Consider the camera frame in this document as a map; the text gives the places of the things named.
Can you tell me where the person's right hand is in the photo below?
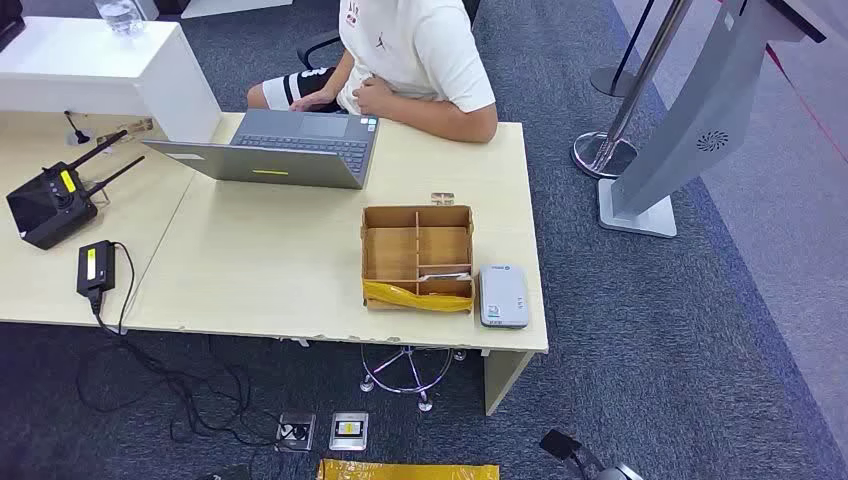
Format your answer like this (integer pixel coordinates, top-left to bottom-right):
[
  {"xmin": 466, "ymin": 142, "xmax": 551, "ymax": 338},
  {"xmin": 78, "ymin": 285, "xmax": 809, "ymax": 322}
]
[{"xmin": 289, "ymin": 89, "xmax": 339, "ymax": 113}]

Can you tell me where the person's left hand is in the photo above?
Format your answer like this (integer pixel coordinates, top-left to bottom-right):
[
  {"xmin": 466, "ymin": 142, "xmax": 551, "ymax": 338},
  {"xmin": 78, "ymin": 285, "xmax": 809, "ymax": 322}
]
[{"xmin": 354, "ymin": 76, "xmax": 399, "ymax": 117}]

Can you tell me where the person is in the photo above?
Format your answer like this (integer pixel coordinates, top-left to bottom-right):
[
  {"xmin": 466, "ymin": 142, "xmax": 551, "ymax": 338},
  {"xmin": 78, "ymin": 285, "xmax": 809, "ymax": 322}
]
[{"xmin": 246, "ymin": 0, "xmax": 499, "ymax": 144}]

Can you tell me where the white card reader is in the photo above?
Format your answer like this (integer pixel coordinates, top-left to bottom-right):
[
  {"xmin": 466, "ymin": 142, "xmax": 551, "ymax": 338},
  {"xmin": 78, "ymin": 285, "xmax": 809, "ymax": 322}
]
[{"xmin": 478, "ymin": 264, "xmax": 531, "ymax": 330}]

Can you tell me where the grey laptop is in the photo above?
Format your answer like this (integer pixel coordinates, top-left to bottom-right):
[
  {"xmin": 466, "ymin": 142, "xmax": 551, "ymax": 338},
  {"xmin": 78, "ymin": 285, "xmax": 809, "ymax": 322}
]
[{"xmin": 142, "ymin": 109, "xmax": 380, "ymax": 191}]

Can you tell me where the white furniture panel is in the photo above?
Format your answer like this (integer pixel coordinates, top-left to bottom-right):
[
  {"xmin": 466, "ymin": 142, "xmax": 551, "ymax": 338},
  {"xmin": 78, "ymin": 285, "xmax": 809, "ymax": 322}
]
[{"xmin": 180, "ymin": 0, "xmax": 294, "ymax": 20}]

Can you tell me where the wooden compartment box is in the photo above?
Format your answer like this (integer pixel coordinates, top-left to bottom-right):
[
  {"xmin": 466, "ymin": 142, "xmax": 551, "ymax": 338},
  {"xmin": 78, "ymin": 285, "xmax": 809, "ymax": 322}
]
[{"xmin": 360, "ymin": 203, "xmax": 477, "ymax": 314}]

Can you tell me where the beige desk with laptop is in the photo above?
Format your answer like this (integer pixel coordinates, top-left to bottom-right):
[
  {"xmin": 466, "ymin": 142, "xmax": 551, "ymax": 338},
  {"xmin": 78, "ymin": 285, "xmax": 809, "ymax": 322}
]
[{"xmin": 122, "ymin": 112, "xmax": 550, "ymax": 417}]

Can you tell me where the clear acrylic holder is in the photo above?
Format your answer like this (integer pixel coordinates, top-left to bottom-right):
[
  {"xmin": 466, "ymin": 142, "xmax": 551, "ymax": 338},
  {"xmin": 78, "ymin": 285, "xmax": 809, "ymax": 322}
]
[{"xmin": 96, "ymin": 117, "xmax": 155, "ymax": 148}]

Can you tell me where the yellow tape strip on box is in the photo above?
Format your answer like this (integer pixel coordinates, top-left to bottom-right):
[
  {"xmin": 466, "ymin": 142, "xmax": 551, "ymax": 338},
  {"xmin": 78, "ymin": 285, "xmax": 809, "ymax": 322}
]
[{"xmin": 362, "ymin": 279, "xmax": 476, "ymax": 314}]

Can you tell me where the clear water bottle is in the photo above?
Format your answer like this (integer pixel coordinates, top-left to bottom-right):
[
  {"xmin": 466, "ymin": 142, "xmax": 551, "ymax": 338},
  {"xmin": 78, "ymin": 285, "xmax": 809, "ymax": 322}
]
[{"xmin": 92, "ymin": 0, "xmax": 146, "ymax": 36}]

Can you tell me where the small black desk microphone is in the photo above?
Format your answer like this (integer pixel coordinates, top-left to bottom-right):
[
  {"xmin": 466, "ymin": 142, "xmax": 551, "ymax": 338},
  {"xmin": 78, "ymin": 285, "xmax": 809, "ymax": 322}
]
[{"xmin": 63, "ymin": 110, "xmax": 93, "ymax": 146}]

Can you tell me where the white counter block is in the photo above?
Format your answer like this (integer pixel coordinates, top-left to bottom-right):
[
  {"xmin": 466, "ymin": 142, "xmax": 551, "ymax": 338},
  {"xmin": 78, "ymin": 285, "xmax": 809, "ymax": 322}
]
[{"xmin": 0, "ymin": 16, "xmax": 223, "ymax": 144}]

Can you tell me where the black power adapter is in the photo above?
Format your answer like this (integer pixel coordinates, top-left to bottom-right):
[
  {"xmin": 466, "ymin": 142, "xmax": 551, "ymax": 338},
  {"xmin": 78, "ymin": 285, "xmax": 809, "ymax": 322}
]
[{"xmin": 76, "ymin": 239, "xmax": 117, "ymax": 299}]

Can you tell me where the black remote controller with antennas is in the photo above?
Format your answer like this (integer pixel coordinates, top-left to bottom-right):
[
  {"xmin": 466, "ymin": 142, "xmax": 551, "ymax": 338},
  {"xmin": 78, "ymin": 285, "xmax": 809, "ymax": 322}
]
[{"xmin": 5, "ymin": 129, "xmax": 146, "ymax": 252}]

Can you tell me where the chrome chair base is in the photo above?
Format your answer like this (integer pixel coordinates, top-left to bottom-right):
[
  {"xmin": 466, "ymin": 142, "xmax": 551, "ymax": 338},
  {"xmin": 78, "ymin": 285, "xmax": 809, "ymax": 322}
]
[{"xmin": 358, "ymin": 344, "xmax": 468, "ymax": 413}]

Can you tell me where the grey kiosk stand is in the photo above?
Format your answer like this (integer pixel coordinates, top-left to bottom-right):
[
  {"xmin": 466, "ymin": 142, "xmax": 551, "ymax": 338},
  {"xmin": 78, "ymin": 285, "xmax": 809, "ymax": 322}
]
[{"xmin": 597, "ymin": 0, "xmax": 828, "ymax": 240}]

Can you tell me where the beige desk with controller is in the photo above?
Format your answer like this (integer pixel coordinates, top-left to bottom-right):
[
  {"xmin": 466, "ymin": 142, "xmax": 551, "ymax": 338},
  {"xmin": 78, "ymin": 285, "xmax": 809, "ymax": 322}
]
[{"xmin": 0, "ymin": 109, "xmax": 200, "ymax": 329}]

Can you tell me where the open metal floor socket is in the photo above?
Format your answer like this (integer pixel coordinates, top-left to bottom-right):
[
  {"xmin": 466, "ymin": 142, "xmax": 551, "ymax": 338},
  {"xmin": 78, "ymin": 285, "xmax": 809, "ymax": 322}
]
[{"xmin": 274, "ymin": 411, "xmax": 317, "ymax": 454}]

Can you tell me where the closed metal floor socket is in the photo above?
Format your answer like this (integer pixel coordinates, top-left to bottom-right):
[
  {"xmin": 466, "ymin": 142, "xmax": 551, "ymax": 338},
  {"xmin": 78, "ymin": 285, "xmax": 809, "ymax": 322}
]
[{"xmin": 329, "ymin": 411, "xmax": 370, "ymax": 452}]

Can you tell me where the yellow floor tape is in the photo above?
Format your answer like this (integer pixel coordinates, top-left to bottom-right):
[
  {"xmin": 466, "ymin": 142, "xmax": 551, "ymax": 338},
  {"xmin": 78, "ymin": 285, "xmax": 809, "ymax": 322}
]
[{"xmin": 316, "ymin": 458, "xmax": 501, "ymax": 480}]

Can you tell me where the red barrier belt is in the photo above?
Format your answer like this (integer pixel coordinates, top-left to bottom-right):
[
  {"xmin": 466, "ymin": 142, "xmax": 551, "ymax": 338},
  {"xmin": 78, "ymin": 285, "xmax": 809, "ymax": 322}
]
[{"xmin": 715, "ymin": 0, "xmax": 848, "ymax": 167}]

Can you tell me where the black stanchion post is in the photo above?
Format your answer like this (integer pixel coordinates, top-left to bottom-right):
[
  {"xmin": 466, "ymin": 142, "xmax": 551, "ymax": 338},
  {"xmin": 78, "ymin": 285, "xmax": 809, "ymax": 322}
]
[{"xmin": 589, "ymin": 0, "xmax": 657, "ymax": 99}]

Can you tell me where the chrome stanchion post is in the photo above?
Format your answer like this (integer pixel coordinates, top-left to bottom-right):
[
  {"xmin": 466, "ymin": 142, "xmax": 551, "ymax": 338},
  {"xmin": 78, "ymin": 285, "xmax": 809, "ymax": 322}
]
[{"xmin": 570, "ymin": 0, "xmax": 694, "ymax": 180}]

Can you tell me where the black power cable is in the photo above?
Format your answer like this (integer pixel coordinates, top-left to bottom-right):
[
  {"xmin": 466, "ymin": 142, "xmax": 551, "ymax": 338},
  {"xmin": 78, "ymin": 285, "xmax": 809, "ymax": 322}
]
[{"xmin": 74, "ymin": 241, "xmax": 280, "ymax": 448}]

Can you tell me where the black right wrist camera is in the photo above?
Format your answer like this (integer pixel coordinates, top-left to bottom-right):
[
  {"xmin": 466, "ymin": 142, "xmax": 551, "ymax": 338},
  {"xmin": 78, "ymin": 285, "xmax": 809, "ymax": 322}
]
[{"xmin": 539, "ymin": 429, "xmax": 586, "ymax": 464}]

